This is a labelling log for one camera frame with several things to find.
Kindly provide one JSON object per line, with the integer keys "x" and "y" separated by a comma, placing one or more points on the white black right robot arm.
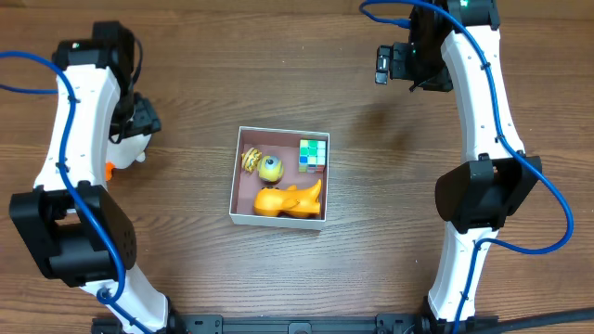
{"x": 454, "y": 46}

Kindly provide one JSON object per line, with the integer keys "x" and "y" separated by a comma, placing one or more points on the white plush duck toy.
{"x": 121, "y": 156}

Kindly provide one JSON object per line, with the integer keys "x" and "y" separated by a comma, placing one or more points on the yellow one-eyed ball toy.
{"x": 270, "y": 169}

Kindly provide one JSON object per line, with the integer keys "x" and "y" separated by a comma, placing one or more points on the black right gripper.
{"x": 401, "y": 65}

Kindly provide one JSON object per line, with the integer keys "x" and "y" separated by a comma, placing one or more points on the white box pink interior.
{"x": 245, "y": 186}

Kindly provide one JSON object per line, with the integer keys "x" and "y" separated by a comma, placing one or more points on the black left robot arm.
{"x": 71, "y": 225}

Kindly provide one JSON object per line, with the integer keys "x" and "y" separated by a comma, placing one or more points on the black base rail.
{"x": 381, "y": 323}

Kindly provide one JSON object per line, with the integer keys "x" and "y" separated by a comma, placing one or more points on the orange dinosaur figure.
{"x": 298, "y": 203}

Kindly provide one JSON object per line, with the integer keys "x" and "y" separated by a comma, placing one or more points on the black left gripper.
{"x": 146, "y": 117}

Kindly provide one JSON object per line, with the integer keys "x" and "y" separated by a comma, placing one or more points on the colourful puzzle cube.
{"x": 312, "y": 156}

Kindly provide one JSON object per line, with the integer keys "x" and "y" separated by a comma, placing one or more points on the round yellow cookie toy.
{"x": 250, "y": 159}

